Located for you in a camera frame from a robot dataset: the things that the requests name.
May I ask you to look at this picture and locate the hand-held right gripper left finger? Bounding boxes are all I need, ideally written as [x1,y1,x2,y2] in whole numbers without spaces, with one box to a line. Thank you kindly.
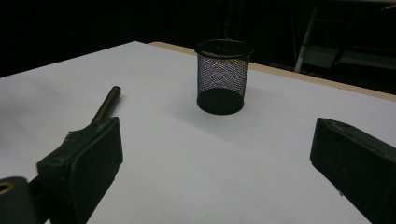
[36,116,124,224]

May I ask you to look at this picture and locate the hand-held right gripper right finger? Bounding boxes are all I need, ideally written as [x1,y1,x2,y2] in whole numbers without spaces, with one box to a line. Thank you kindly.
[309,117,396,224]

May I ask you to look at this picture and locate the brown comb with handle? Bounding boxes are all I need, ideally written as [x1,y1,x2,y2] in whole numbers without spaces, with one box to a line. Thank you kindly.
[64,85,123,144]

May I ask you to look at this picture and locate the black mesh pen holder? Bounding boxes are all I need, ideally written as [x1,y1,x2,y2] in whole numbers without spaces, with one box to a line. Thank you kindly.
[194,38,255,116]

